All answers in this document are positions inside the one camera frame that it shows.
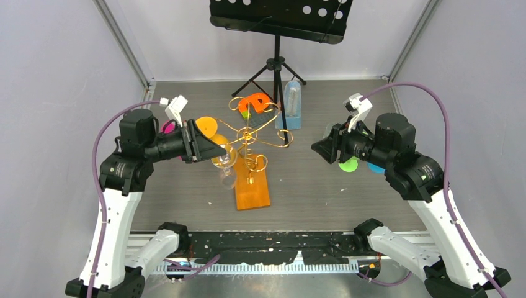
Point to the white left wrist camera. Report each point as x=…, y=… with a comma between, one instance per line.
x=174, y=108

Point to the clear wine glass back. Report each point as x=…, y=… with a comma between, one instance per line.
x=225, y=163

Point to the clear wine glass front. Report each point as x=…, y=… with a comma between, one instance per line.
x=327, y=130

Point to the black music stand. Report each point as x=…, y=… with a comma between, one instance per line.
x=310, y=20

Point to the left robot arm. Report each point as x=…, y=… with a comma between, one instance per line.
x=120, y=183

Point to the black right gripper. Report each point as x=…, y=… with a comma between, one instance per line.
x=327, y=148

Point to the gold wire wine glass rack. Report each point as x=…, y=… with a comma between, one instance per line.
x=251, y=189

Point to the orange wine glass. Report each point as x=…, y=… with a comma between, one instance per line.
x=209, y=126

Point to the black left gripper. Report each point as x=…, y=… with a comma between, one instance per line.
x=209, y=149

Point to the grey building plate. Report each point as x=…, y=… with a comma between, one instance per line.
x=256, y=120

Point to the clear wine glass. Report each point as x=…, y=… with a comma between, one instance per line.
x=327, y=130
x=225, y=163

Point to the orange ring toy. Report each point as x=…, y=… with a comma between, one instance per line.
x=257, y=102

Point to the green wine glass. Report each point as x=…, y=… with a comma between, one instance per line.
x=346, y=162

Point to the pink wine glass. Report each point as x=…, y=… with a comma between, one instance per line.
x=168, y=127

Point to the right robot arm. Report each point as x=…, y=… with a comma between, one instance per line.
x=458, y=268

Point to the blue wine glass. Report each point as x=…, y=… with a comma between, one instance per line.
x=375, y=168

